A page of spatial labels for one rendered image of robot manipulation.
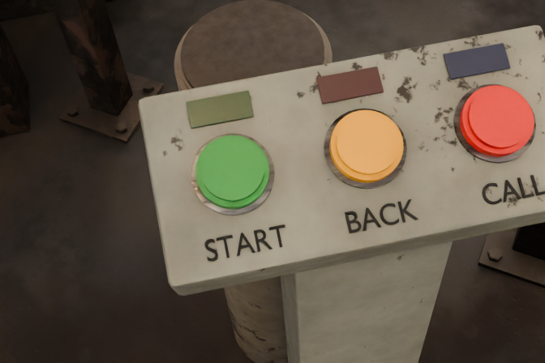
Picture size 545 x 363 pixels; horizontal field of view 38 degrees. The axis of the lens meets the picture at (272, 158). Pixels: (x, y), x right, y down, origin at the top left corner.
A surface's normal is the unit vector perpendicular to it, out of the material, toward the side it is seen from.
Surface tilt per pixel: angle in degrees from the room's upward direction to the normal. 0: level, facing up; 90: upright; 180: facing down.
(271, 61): 0
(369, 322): 90
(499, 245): 0
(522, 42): 20
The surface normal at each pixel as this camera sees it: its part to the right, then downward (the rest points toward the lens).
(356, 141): 0.02, -0.25
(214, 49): -0.05, -0.57
